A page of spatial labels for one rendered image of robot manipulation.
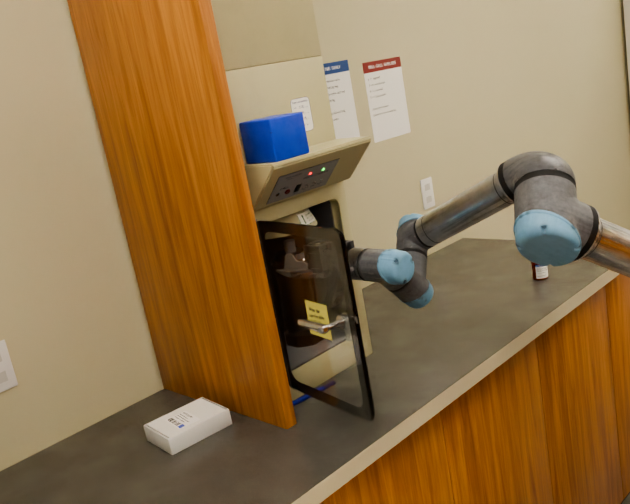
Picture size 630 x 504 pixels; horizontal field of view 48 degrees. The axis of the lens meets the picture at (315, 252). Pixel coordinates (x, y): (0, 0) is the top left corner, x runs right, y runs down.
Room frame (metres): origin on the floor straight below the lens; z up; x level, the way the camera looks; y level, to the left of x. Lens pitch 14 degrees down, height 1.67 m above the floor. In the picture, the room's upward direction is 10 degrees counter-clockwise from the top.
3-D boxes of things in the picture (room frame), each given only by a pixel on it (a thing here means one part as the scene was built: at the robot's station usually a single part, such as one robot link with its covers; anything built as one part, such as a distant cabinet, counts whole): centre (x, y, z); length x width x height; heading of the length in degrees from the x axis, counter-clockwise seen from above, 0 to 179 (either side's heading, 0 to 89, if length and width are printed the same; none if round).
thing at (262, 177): (1.62, -0.02, 1.46); 0.32 x 0.11 x 0.10; 133
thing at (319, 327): (1.34, 0.02, 1.20); 0.10 x 0.05 x 0.03; 34
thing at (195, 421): (1.50, 0.36, 0.96); 0.16 x 0.12 x 0.04; 128
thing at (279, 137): (1.56, 0.04, 1.56); 0.10 x 0.10 x 0.09; 43
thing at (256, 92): (1.75, 0.10, 1.33); 0.32 x 0.25 x 0.77; 133
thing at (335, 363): (1.42, 0.03, 1.19); 0.30 x 0.01 x 0.40; 34
